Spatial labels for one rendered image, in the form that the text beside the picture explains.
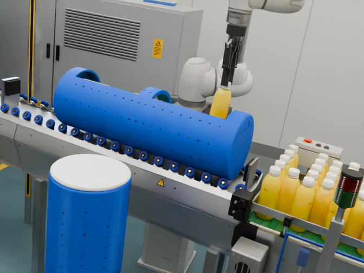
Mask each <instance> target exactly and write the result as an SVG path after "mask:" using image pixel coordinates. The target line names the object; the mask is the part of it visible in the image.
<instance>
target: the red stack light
mask: <svg viewBox="0 0 364 273"><path fill-rule="evenodd" d="M362 182H363V179H362V180H352V179H349V178H346V177H345V176H343V175H342V173H340V176H339V180H338V183H337V186H338V187H339V188H340V189H342V190H344V191H346V192H350V193H358V192H359V191H360V188H361V185H362Z"/></svg>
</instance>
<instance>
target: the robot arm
mask: <svg viewBox="0 0 364 273"><path fill-rule="evenodd" d="M228 1H229V7H228V9H227V17H226V22H228V23H229V24H227V28H226V33H227V34H228V39H227V42H225V49H224V56H223V59H221V60H220V61H219V64H218V66H217V68H212V67H211V65H210V63H209V62H208V61H207V60H205V59H204V58H200V57H194V58H190V59H189V60H188V61H187V62H186V63H185V65H184V67H183V69H182V71H181V75H180V81H179V96H171V100H172V102H174V104H173V105H176V106H180V107H184V108H187V109H191V110H194V111H198V112H201V113H202V112H204V111H205V110H206V109H208V108H209V107H211V104H210V103H207V102H206V97H209V96H214V95H215V93H216V91H217V90H218V89H219V88H221V87H220V86H226V87H228V84H229V82H231V86H230V89H229V90H230V92H231V97H232V98H236V97H240V96H243V95H246V94H248V93H249V92H250V91H251V90H252V86H253V82H254V81H253V77H252V74H251V73H250V72H249V71H248V70H247V65H246V63H245V62H244V60H243V58H244V53H245V47H246V42H247V39H248V33H249V28H250V22H251V18H252V12H253V9H262V10H266V11H269V12H276V13H281V14H292V13H295V12H298V11H300V10H301V9H302V8H303V6H304V4H305V1H306V0H228Z"/></svg>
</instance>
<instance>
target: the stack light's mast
mask: <svg viewBox="0 0 364 273"><path fill-rule="evenodd" d="M341 173H342V175H343V176H345V177H346V178H349V179H352V180H362V179H363V178H364V176H363V174H362V173H360V172H359V171H356V170H353V169H349V168H345V169H343V170H341ZM346 209H347V208H345V207H342V206H339V205H338V209H337V213H336V216H335V220H336V221H337V222H342V220H343V216H344V213H345V210H346Z"/></svg>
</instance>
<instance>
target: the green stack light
mask: <svg viewBox="0 0 364 273"><path fill-rule="evenodd" d="M358 195H359V192H358V193H350V192H346V191H344V190H342V189H340V188H339V187H338V186H336V190H335V193H334V197H333V201H334V203H335V204H337V205H339V206H342V207H345V208H353V207H354V206H355V204H356V201H357V198H358Z"/></svg>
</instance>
